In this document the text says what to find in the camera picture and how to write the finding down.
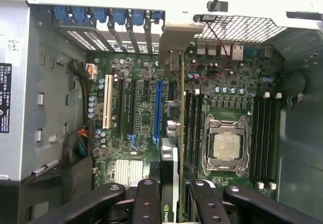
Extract silver chipset heatsink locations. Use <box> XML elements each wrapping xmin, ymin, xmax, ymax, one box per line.
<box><xmin>114</xmin><ymin>158</ymin><xmax>145</xmax><ymax>185</ymax></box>

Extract thin red wire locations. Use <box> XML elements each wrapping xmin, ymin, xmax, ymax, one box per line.
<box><xmin>188</xmin><ymin>21</ymin><xmax>229</xmax><ymax>81</ymax></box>

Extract white expansion slot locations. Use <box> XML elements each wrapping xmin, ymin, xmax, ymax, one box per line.
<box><xmin>101</xmin><ymin>74</ymin><xmax>114</xmax><ymax>130</ymax></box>

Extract green RAM stick in slot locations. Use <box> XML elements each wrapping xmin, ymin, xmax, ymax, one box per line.
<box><xmin>185</xmin><ymin>90</ymin><xmax>193</xmax><ymax>169</ymax></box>

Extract multicolour power wire bundle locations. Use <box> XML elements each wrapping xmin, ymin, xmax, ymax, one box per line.
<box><xmin>64</xmin><ymin>124</ymin><xmax>89</xmax><ymax>163</ymax></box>

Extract blue expansion slot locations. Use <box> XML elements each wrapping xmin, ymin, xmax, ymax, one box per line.
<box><xmin>153</xmin><ymin>80</ymin><xmax>164</xmax><ymax>144</ymax></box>

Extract black and yellow power wires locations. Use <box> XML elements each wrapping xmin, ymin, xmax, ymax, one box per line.
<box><xmin>68</xmin><ymin>59</ymin><xmax>98</xmax><ymax>114</ymax></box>

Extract CPU socket with CPU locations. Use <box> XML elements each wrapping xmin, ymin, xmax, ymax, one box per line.
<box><xmin>202</xmin><ymin>113</ymin><xmax>251</xmax><ymax>178</ymax></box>

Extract green motherboard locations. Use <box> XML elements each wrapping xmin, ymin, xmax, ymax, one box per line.
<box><xmin>85</xmin><ymin>42</ymin><xmax>282</xmax><ymax>200</ymax></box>

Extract black open PC case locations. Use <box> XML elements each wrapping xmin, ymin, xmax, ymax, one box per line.
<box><xmin>0</xmin><ymin>0</ymin><xmax>323</xmax><ymax>224</ymax></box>

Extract grey power supply unit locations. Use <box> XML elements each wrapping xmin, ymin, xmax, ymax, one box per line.
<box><xmin>0</xmin><ymin>3</ymin><xmax>88</xmax><ymax>182</ymax></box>

